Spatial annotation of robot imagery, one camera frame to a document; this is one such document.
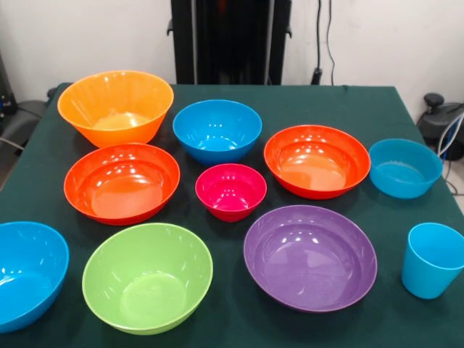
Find small pink bowl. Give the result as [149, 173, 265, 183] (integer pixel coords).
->
[194, 163, 268, 223]

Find medium blue bowl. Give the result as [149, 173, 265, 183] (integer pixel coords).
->
[172, 99, 263, 166]

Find red-orange bowl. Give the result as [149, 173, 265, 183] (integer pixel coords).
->
[263, 125, 371, 200]
[63, 143, 181, 226]

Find purple bowl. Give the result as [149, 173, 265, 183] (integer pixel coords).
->
[243, 204, 378, 313]

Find dark green table cloth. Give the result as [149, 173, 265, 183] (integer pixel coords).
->
[0, 82, 464, 348]

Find green bowl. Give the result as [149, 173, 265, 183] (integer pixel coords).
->
[81, 223, 214, 336]

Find large orange bowl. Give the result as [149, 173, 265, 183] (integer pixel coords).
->
[57, 70, 175, 149]

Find low blue ridged bowl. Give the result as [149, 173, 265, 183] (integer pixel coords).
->
[368, 138, 444, 200]

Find blue cup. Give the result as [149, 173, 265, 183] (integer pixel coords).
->
[400, 222, 464, 300]

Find large blue bowl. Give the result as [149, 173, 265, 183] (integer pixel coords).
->
[0, 221, 70, 334]

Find black cable with plug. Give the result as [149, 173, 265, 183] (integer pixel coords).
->
[311, 0, 324, 86]

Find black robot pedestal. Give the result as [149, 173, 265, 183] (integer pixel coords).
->
[167, 0, 293, 86]

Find thin black wall cable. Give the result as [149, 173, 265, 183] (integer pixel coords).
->
[326, 0, 336, 86]

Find blue and white cables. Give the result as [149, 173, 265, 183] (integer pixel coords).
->
[436, 112, 464, 196]

